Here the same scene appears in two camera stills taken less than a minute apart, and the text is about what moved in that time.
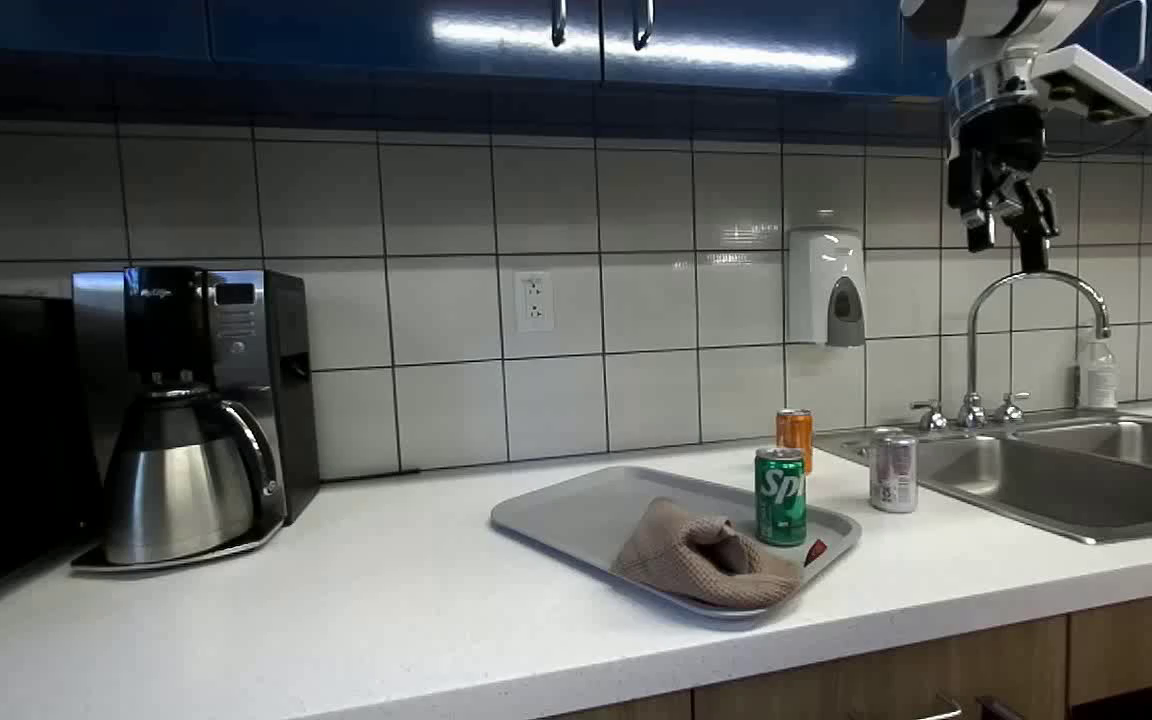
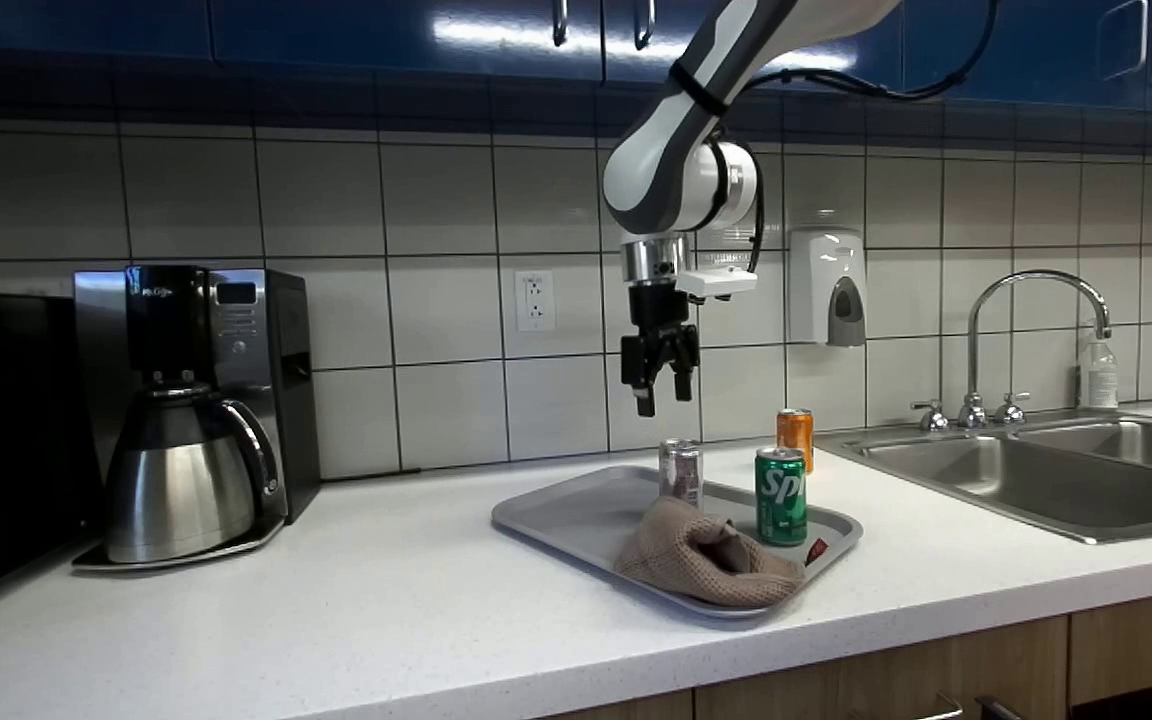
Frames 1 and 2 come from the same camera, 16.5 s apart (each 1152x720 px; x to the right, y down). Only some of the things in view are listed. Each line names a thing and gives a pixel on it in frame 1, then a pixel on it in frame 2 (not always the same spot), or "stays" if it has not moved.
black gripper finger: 976,235 -> 646,402
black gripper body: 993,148 -> 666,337
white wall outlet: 535,309 stays
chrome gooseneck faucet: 998,410 stays
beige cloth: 703,553 stays
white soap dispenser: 825,286 stays
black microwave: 9,440 stays
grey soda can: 895,475 -> 681,468
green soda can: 780,498 stays
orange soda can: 799,429 stays
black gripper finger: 1031,227 -> 681,376
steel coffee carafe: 195,475 stays
